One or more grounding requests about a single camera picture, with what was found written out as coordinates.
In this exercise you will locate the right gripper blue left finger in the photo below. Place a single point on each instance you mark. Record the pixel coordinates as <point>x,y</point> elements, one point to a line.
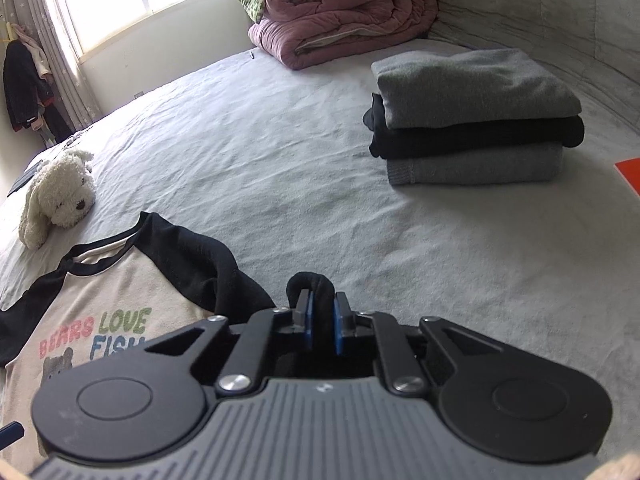
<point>263,338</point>

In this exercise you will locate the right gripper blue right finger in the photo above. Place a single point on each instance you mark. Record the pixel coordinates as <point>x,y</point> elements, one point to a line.
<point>398,368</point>

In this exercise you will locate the black and cream raglan sweatshirt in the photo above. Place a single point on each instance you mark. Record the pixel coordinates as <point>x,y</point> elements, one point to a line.
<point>111,362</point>

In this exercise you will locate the dark clothes hanging on rack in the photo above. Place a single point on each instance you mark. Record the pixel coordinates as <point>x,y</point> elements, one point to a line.
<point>28,96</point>

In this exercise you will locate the grey bed sheet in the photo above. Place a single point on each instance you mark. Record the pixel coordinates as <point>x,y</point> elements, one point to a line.
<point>276,165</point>

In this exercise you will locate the black folded garment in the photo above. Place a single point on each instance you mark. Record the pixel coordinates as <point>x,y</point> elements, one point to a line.
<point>422,142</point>

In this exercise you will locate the white plush dog toy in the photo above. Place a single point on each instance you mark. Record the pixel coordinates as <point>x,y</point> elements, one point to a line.
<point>60,194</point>

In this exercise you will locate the bottom grey folded garment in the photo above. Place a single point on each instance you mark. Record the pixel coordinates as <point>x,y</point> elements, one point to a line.
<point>489,166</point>

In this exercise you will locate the grey folded garment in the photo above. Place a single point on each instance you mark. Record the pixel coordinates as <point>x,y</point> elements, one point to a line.
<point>423,89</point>
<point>489,166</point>

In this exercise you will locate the top grey folded garment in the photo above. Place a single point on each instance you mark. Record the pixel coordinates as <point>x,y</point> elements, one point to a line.
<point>423,89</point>

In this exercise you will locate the orange red object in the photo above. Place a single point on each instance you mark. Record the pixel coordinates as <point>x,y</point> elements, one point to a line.
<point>629,169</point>

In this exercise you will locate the pink folded quilt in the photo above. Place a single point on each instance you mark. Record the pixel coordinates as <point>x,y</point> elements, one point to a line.
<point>303,33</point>

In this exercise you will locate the grey padded headboard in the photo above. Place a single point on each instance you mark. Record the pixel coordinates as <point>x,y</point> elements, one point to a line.
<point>592,43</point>

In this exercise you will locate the grey dotted curtain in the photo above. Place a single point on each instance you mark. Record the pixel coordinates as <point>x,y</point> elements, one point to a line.
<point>48,22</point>

